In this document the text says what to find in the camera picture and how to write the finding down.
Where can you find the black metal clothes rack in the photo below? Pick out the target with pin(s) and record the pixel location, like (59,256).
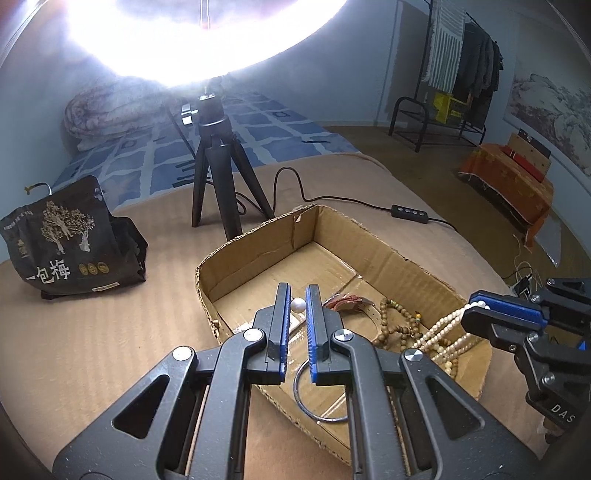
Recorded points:
(406,104)

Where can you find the power strip with plugs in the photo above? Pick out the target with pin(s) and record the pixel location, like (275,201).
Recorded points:
(524,286)

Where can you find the orange cloth covered bench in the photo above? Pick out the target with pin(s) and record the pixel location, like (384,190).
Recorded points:
(503,180)

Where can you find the cardboard box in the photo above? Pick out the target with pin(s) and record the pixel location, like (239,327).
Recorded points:
(369,249)

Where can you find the small white bead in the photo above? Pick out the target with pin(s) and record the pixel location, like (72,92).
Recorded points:
(298,304)

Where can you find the landscape wall painting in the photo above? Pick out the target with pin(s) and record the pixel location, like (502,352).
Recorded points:
(554,110)

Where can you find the striped hanging cloth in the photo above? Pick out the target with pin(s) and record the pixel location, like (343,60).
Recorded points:
(443,50)

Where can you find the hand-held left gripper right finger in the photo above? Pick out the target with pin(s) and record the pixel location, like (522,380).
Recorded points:
(315,341)

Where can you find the dark hanging clothes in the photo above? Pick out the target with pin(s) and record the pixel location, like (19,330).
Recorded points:
(475,60)

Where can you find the black printed snack bag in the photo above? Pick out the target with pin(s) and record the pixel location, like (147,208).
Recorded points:
(69,244)

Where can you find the wooden box with red trim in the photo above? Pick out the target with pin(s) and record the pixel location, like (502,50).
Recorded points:
(526,147)

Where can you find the black tripod stand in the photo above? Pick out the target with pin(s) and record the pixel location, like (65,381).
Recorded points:
(214,138)

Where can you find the blue checked blanket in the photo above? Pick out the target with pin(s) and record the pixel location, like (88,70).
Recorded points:
(268,134)

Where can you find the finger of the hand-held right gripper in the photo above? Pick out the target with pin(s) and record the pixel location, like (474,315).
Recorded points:
(508,307)
(498,325)

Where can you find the rolled patterned quilt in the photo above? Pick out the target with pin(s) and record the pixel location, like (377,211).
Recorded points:
(106,115)

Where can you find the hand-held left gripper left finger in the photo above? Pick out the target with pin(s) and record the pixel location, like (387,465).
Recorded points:
(279,332)

